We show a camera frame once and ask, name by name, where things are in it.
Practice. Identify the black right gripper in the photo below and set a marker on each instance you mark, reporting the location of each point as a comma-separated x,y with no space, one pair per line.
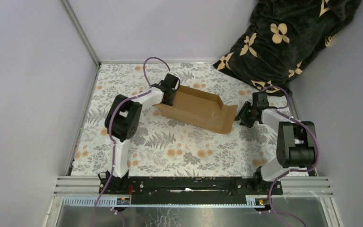
241,116

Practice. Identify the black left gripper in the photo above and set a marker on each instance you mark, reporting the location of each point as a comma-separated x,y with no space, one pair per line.
169,102

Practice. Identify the brown cardboard box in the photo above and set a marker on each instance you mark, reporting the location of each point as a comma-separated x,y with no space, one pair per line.
202,109

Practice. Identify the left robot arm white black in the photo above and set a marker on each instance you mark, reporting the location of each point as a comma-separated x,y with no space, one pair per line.
123,119

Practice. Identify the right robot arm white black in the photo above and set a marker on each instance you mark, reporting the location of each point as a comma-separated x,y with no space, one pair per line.
297,146

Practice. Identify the black floral blanket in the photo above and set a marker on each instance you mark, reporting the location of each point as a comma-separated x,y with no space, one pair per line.
282,39

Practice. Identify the aluminium frame rails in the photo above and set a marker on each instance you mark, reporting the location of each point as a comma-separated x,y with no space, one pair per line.
84,190

